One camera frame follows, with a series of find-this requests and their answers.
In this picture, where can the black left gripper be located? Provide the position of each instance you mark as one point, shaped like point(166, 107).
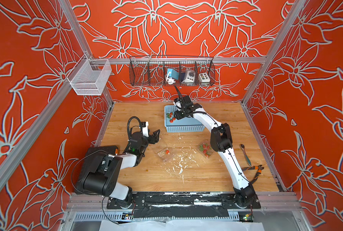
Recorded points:
point(155, 137)

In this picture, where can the clear acrylic wall box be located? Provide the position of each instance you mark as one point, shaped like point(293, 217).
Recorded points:
point(86, 81)

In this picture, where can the black tool case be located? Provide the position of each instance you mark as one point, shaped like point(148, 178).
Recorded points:
point(99, 171)

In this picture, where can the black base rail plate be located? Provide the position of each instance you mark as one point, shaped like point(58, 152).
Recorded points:
point(173, 205)

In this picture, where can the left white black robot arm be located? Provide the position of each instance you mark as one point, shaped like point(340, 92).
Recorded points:
point(123, 193)

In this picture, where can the metal spoon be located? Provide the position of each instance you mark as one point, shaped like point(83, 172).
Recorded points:
point(245, 155)

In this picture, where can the clear plastic clamshell container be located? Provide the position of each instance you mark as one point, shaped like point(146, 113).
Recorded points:
point(205, 145)

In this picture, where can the blue white device in basket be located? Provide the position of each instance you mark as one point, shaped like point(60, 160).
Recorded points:
point(172, 76)

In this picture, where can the white button box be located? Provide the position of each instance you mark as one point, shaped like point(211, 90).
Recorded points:
point(204, 79)

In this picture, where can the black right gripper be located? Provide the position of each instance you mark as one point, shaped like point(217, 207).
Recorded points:
point(177, 115)

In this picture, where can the black wire wall basket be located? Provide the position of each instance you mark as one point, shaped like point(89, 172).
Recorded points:
point(161, 70)

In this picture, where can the light blue perforated plastic basket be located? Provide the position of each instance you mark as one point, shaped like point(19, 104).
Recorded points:
point(187, 124)

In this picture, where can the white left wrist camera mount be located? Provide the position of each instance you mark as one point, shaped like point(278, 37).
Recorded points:
point(145, 130)

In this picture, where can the white grey round device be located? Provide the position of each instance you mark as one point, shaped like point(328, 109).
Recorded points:
point(188, 77)

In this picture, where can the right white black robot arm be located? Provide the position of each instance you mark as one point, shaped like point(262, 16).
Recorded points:
point(221, 142)

